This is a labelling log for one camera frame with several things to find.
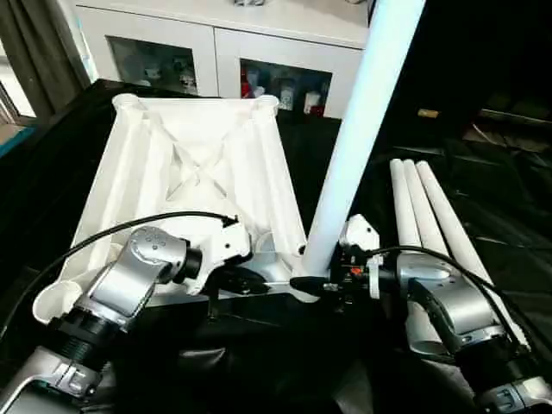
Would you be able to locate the white plastic table top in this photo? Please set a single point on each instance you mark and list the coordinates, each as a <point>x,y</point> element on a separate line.
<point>138,181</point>

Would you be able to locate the white plastic table leg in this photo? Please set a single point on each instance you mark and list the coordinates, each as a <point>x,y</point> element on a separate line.
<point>453,224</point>
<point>424,207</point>
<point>366,129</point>
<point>405,207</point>

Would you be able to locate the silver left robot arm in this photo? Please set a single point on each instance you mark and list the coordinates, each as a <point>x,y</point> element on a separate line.
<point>129,276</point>

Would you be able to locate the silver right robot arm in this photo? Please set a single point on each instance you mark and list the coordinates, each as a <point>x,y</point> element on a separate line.
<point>470,302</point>

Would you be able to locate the yellow label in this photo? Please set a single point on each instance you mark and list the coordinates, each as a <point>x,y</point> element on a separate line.
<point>428,114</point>

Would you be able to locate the black plastic mat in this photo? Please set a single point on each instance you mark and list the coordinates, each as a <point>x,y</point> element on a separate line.
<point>52,194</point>

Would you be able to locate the white blue carton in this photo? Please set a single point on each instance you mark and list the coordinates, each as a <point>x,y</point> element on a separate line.
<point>287,97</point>

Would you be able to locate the red box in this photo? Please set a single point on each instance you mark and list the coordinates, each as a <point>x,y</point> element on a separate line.
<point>248,84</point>

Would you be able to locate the teal edged board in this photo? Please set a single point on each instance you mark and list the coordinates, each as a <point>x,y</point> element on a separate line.
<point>21,140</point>

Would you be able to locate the white glass-door cabinet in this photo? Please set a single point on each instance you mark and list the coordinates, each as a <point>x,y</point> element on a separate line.
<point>215,39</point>

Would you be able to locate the large black box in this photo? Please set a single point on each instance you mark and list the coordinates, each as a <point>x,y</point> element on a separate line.
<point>474,56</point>

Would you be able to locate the light blue white panel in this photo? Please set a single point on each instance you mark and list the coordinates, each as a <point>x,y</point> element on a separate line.
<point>85,47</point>

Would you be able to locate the grey-brown curtain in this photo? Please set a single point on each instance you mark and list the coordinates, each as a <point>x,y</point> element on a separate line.
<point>39,52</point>

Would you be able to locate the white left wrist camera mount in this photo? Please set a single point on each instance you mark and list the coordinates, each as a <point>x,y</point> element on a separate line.
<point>228,246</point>

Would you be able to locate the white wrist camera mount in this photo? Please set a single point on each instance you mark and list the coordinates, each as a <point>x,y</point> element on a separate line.
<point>228,246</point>
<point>358,230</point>

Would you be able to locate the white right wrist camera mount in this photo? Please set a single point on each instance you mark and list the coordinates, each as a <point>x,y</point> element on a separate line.
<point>358,230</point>

